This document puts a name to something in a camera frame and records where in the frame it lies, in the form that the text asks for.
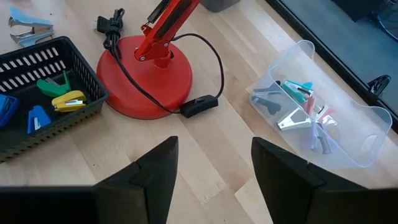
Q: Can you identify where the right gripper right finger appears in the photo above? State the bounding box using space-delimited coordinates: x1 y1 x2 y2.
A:
251 136 368 224

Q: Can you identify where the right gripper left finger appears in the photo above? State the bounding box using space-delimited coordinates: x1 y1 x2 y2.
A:
93 136 180 224

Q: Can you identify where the clear grey staple remover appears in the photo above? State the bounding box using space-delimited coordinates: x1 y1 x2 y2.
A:
306 118 340 155

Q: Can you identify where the pink staple remover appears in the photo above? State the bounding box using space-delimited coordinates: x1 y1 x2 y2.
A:
304 95 335 124

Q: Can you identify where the teal staple remover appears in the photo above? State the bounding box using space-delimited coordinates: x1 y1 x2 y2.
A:
281 79 314 105

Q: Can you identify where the yellow mini stapler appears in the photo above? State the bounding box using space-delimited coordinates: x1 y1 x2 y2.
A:
51 90 87 113

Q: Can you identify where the blue mini stapler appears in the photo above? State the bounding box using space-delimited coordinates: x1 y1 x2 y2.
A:
27 105 52 135
0 94 20 128

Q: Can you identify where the black mesh basket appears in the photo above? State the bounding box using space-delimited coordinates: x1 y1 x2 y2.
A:
0 36 109 162

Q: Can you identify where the green mini stapler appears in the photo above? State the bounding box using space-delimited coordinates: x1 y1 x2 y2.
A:
36 70 72 98

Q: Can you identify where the light blue staple remover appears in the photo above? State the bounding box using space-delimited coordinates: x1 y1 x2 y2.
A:
8 6 55 48

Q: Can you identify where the clear plastic bin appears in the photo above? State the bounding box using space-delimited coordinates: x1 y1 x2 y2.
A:
248 39 393 169

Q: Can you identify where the red desk lamp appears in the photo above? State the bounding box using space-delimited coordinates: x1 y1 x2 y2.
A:
96 0 202 121

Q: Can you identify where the black lamp power cord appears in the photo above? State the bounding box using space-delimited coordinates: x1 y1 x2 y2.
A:
93 7 225 119

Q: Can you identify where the black frame clamp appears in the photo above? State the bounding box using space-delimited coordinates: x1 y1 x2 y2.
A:
366 74 392 96

